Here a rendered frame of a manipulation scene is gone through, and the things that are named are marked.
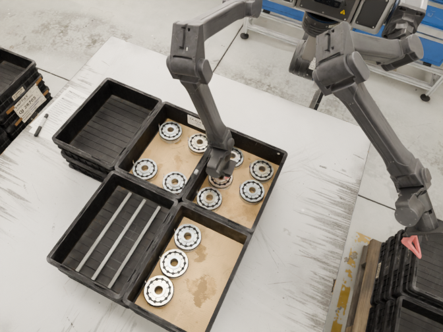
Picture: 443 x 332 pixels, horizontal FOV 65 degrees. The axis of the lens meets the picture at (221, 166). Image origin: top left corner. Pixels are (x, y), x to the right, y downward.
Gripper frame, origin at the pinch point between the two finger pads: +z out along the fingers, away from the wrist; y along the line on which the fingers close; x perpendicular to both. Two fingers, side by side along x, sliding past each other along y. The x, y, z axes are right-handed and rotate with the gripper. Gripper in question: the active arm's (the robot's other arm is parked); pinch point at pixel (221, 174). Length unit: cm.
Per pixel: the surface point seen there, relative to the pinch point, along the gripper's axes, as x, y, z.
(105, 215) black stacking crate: -32.2, -35.9, 4.0
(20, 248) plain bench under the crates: -54, -65, 17
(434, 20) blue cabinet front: 187, 90, 23
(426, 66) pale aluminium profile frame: 184, 104, 58
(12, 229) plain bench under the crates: -49, -73, 16
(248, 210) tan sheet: -8.6, 15.8, 4.3
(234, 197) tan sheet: -5.3, 8.3, 4.3
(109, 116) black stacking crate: 11, -60, 4
